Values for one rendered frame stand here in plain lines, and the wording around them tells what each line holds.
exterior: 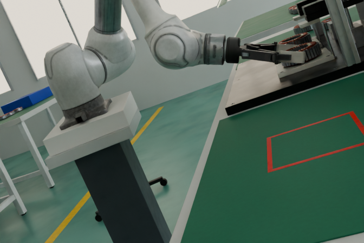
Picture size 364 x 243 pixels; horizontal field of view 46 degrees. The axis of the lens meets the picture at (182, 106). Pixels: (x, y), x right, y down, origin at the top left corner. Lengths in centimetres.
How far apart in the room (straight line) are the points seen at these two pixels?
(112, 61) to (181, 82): 458
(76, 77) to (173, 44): 60
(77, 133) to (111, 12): 45
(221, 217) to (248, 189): 7
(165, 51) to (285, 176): 50
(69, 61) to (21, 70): 551
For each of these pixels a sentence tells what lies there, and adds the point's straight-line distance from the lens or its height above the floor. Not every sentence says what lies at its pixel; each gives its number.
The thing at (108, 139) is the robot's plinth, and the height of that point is 73.
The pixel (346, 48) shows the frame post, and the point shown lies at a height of 81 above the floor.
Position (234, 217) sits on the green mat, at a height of 75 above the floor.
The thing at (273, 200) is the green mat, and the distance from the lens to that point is 60.
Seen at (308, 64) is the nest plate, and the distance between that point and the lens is 119.
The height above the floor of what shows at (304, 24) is 88.
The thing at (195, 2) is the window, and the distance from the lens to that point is 603.
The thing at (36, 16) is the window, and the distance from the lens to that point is 680.
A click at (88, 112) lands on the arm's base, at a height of 83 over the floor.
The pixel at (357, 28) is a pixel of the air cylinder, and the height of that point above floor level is 82.
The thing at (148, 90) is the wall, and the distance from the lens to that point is 634.
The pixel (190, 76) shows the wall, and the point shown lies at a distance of 616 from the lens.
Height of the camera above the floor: 101
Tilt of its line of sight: 11 degrees down
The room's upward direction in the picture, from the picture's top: 22 degrees counter-clockwise
